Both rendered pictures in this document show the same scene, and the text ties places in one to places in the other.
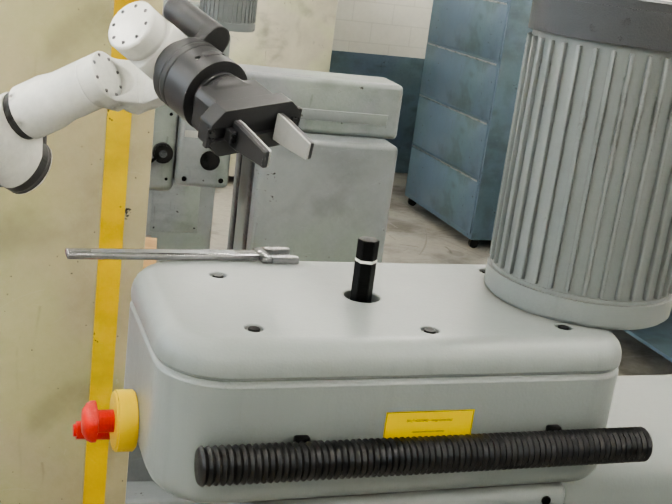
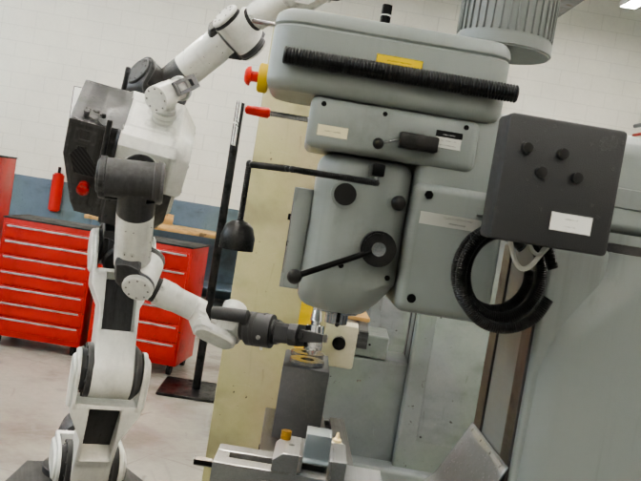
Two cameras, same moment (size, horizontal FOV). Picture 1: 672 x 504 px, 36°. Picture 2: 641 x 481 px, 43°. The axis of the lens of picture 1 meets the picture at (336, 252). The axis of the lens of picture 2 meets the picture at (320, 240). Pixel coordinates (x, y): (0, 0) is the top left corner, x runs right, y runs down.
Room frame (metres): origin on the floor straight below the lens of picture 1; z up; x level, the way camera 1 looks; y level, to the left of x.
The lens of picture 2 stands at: (-0.62, -0.52, 1.54)
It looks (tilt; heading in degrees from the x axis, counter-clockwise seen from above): 3 degrees down; 19
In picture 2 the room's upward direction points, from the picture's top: 9 degrees clockwise
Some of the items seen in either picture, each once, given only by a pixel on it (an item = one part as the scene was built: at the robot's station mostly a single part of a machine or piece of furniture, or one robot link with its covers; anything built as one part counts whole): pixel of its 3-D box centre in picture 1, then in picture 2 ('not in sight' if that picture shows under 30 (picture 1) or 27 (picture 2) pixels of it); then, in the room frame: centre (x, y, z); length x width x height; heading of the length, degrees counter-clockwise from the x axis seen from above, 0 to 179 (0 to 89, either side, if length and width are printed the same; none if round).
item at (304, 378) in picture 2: not in sight; (300, 391); (1.40, 0.15, 1.02); 0.22 x 0.12 x 0.20; 20
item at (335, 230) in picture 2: not in sight; (352, 234); (1.01, -0.04, 1.47); 0.21 x 0.19 x 0.32; 21
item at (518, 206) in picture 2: not in sight; (552, 184); (0.80, -0.43, 1.62); 0.20 x 0.09 x 0.21; 111
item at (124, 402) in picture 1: (123, 420); (263, 77); (0.92, 0.18, 1.76); 0.06 x 0.02 x 0.06; 21
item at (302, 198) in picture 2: not in sight; (296, 238); (0.97, 0.07, 1.45); 0.04 x 0.04 x 0.21; 21
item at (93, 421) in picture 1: (98, 421); (252, 75); (0.91, 0.20, 1.76); 0.04 x 0.03 x 0.04; 21
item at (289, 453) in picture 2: not in sight; (288, 453); (0.93, 0.00, 1.01); 0.12 x 0.06 x 0.04; 19
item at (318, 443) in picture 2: not in sight; (317, 445); (0.95, -0.05, 1.03); 0.06 x 0.05 x 0.06; 19
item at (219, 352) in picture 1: (365, 368); (383, 73); (1.01, -0.05, 1.81); 0.47 x 0.26 x 0.16; 111
